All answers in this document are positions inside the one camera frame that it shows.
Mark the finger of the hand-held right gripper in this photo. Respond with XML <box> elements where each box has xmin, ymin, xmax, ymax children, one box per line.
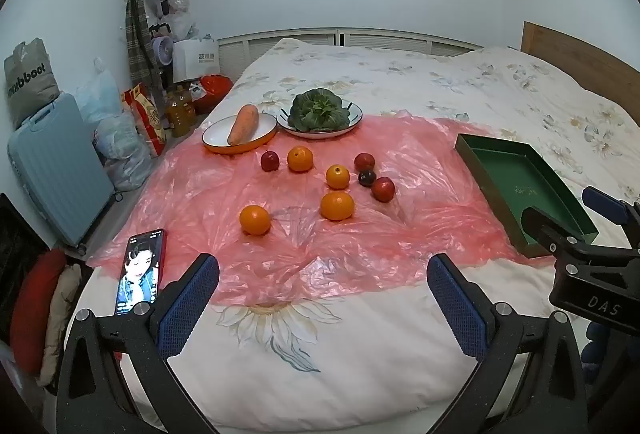
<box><xmin>521</xmin><ymin>207</ymin><xmax>640</xmax><ymax>266</ymax></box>
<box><xmin>582</xmin><ymin>186</ymin><xmax>640</xmax><ymax>247</ymax></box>

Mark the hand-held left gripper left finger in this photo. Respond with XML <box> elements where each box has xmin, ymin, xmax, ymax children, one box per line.
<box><xmin>56</xmin><ymin>253</ymin><xmax>221</xmax><ymax>434</ymax></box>

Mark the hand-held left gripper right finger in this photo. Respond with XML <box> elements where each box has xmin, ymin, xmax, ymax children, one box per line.
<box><xmin>425</xmin><ymin>253</ymin><xmax>589</xmax><ymax>434</ymax></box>

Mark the green tray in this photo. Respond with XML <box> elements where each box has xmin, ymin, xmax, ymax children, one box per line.
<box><xmin>454</xmin><ymin>133</ymin><xmax>599</xmax><ymax>259</ymax></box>

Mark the orange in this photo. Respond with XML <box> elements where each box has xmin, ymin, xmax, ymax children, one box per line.
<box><xmin>320</xmin><ymin>191</ymin><xmax>355</xmax><ymax>221</ymax></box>
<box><xmin>325</xmin><ymin>164</ymin><xmax>350</xmax><ymax>190</ymax></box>
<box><xmin>287</xmin><ymin>145</ymin><xmax>314</xmax><ymax>173</ymax></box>
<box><xmin>239</xmin><ymin>205</ymin><xmax>272</xmax><ymax>235</ymax></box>

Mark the person's right hand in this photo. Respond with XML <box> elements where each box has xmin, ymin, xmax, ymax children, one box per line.
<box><xmin>580</xmin><ymin>321</ymin><xmax>632</xmax><ymax>385</ymax></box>

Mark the red smartphone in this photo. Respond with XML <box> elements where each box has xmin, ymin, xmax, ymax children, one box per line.
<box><xmin>114</xmin><ymin>229</ymin><xmax>166</xmax><ymax>317</ymax></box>

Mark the pink plastic sheet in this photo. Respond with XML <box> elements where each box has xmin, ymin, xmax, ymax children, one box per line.
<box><xmin>87</xmin><ymin>111</ymin><xmax>541</xmax><ymax>307</ymax></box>

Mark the beige pillow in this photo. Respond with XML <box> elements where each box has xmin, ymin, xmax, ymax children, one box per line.
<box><xmin>39</xmin><ymin>263</ymin><xmax>83</xmax><ymax>387</ymax></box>

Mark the wooden headboard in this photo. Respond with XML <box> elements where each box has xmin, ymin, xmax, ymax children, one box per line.
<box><xmin>520</xmin><ymin>21</ymin><xmax>640</xmax><ymax>110</ymax></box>

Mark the red pillow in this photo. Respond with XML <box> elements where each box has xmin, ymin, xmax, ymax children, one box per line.
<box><xmin>10</xmin><ymin>248</ymin><xmax>68</xmax><ymax>375</ymax></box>

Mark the translucent plastic bag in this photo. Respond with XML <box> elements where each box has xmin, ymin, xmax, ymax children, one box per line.
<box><xmin>92</xmin><ymin>111</ymin><xmax>156</xmax><ymax>192</ymax></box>
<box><xmin>75</xmin><ymin>57</ymin><xmax>126</xmax><ymax>125</ymax></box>

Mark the orange-rimmed white plate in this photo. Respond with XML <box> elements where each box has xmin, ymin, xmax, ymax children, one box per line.
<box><xmin>202</xmin><ymin>113</ymin><xmax>278</xmax><ymax>156</ymax></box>

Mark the light blue suitcase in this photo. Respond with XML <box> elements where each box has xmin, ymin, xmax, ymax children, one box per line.
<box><xmin>7</xmin><ymin>93</ymin><xmax>123</xmax><ymax>255</ymax></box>

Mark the carrot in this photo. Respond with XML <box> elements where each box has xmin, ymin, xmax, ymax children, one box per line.
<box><xmin>227</xmin><ymin>104</ymin><xmax>260</xmax><ymax>146</ymax></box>

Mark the cooking oil bottle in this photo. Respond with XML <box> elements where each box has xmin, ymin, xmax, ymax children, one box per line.
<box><xmin>165</xmin><ymin>87</ymin><xmax>197</xmax><ymax>137</ymax></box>

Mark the red yellow rice bag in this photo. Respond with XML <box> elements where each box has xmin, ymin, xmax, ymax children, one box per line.
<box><xmin>122</xmin><ymin>82</ymin><xmax>168</xmax><ymax>157</ymax></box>

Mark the black framed panel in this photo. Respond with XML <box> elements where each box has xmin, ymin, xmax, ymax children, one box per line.
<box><xmin>0</xmin><ymin>193</ymin><xmax>48</xmax><ymax>340</ymax></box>

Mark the red plastic bag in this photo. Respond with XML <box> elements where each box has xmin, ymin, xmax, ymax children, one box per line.
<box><xmin>192</xmin><ymin>74</ymin><xmax>233</xmax><ymax>115</ymax></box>

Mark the striped white plate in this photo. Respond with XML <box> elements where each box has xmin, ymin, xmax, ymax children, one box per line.
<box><xmin>276</xmin><ymin>98</ymin><xmax>364</xmax><ymax>138</ymax></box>

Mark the green leafy vegetable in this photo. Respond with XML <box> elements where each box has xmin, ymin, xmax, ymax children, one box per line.
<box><xmin>287</xmin><ymin>88</ymin><xmax>351</xmax><ymax>133</ymax></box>

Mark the white cardboard box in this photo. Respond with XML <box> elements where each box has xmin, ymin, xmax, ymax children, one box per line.
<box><xmin>172</xmin><ymin>36</ymin><xmax>217</xmax><ymax>82</ymax></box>

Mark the white slatted radiator cover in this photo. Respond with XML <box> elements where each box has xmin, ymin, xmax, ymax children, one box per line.
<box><xmin>216</xmin><ymin>28</ymin><xmax>483</xmax><ymax>80</ymax></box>

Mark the grey fabric bag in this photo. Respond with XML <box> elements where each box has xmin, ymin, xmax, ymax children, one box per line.
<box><xmin>4</xmin><ymin>39</ymin><xmax>61</xmax><ymax>130</ymax></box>

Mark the plaid garment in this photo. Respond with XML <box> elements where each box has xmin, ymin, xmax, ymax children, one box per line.
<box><xmin>123</xmin><ymin>0</ymin><xmax>158</xmax><ymax>88</ymax></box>

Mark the clear plastic bag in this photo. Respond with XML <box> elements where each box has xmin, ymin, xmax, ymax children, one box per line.
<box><xmin>170</xmin><ymin>0</ymin><xmax>201</xmax><ymax>40</ymax></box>

